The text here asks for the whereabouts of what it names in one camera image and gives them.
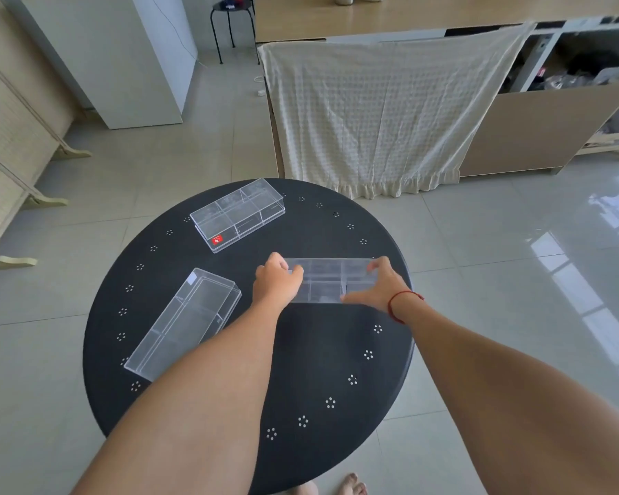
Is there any person's right hand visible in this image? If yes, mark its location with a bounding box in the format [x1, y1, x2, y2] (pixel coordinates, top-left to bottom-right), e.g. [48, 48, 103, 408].
[340, 256, 414, 322]

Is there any person's left hand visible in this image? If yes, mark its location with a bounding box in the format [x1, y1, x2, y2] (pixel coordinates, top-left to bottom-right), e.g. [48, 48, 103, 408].
[252, 252, 305, 308]

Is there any clear divided plastic organizer box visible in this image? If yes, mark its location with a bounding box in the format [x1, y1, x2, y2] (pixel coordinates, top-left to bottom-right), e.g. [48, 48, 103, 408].
[284, 257, 380, 305]

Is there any person's right forearm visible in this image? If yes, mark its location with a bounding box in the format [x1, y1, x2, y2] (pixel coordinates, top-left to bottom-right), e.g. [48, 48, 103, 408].
[395, 294, 619, 495]

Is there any person's left forearm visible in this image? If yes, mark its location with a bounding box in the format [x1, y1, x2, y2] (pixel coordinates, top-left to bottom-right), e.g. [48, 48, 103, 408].
[67, 299, 289, 495]

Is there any round black perforated table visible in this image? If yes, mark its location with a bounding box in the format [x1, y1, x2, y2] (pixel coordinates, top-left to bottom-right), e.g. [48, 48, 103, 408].
[83, 178, 416, 495]

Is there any clear organizer box red sticker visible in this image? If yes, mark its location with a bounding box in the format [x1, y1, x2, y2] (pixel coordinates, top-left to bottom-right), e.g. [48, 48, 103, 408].
[190, 178, 286, 253]

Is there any clear organizer box white label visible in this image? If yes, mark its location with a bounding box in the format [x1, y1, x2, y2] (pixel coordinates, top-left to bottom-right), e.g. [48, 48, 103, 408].
[124, 268, 242, 383]

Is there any person's foot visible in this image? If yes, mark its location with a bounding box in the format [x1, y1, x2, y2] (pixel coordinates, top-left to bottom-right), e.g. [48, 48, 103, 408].
[337, 472, 368, 495]

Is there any cream ruffled cloth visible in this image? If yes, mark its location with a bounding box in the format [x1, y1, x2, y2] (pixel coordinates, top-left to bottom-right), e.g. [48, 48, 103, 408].
[257, 21, 536, 199]

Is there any long wooden counter cabinet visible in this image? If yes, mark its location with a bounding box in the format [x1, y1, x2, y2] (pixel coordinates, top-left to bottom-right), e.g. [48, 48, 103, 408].
[253, 0, 619, 179]

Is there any black metal stool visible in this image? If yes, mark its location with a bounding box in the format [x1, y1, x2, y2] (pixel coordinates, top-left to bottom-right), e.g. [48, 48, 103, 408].
[209, 0, 261, 66]

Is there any white cabinet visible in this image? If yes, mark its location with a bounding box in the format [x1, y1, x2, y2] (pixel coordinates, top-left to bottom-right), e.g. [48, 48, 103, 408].
[0, 0, 199, 131]

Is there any light wooden shelf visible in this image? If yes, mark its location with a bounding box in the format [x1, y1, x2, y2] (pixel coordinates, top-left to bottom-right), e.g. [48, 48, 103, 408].
[575, 90, 619, 161]

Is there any woven folding screen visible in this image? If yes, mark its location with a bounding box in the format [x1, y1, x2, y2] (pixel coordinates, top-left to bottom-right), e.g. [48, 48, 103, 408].
[0, 0, 93, 272]

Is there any clutter of shelf items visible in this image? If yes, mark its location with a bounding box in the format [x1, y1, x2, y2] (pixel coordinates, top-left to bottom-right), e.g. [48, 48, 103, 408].
[500, 33, 619, 94]

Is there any red string bracelet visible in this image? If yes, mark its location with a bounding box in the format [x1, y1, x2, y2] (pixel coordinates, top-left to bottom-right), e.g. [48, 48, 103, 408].
[387, 291, 425, 325]

